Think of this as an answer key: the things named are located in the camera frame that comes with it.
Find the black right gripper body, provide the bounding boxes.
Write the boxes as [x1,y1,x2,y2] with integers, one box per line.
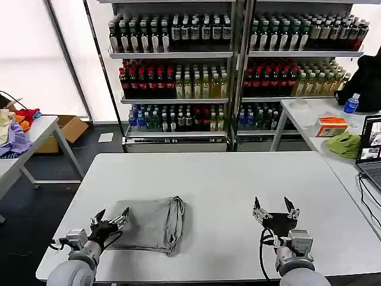
[261,212,298,239]

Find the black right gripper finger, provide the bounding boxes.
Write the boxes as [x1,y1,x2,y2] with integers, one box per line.
[252,195,273,223]
[283,195,301,220]

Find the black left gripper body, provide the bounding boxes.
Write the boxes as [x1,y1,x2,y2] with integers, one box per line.
[88,219,120,250]

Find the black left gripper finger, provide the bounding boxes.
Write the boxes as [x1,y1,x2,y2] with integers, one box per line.
[111,206,131,230]
[90,208,107,225]

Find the grey printed shirt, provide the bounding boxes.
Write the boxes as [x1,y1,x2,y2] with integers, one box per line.
[102,195,186,257]

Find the green cloth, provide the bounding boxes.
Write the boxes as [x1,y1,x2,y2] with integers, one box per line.
[323,130,363,160]

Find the orange tissue box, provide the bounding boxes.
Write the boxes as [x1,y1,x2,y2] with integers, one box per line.
[316,116,349,138]

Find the white side table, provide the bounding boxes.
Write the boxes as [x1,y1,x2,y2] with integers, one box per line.
[269,97,381,239]

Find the open cardboard box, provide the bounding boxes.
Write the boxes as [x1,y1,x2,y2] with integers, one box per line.
[35,114,89,154]

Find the open laptop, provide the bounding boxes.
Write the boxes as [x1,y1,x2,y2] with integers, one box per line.
[355,114,381,194]

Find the clear plastic container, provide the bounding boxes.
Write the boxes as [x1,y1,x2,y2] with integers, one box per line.
[290,98,309,111]

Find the white clothes table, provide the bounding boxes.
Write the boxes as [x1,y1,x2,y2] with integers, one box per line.
[0,115,86,203]

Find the purple cloth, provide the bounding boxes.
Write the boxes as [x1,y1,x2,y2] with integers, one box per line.
[0,120,33,158]

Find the orange cloth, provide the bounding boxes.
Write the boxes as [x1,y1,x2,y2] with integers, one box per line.
[14,114,32,132]

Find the blue water bottle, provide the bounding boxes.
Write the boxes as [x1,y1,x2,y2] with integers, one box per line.
[343,92,361,116]

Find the red cloth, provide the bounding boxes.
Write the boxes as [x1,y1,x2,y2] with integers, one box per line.
[14,108,41,126]

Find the cream cloth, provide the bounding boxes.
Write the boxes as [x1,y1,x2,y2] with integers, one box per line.
[0,108,15,145]

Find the metal shelf with drink bottles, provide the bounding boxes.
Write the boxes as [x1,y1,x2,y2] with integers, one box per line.
[96,0,239,153]
[235,0,370,153]

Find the black bag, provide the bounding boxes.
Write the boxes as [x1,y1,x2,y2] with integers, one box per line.
[335,55,381,113]

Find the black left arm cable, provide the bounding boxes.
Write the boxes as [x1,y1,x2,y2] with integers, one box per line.
[101,229,124,250]

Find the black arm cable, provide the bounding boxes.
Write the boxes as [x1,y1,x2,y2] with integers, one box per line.
[259,228,282,282]
[101,229,124,250]

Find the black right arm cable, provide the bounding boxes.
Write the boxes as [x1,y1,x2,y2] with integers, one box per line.
[259,228,282,282]

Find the black laptop cable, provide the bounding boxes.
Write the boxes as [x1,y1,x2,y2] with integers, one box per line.
[357,172,381,230]

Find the dark window frame post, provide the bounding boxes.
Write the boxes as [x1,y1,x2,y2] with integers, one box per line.
[44,0,93,122]
[83,0,125,151]

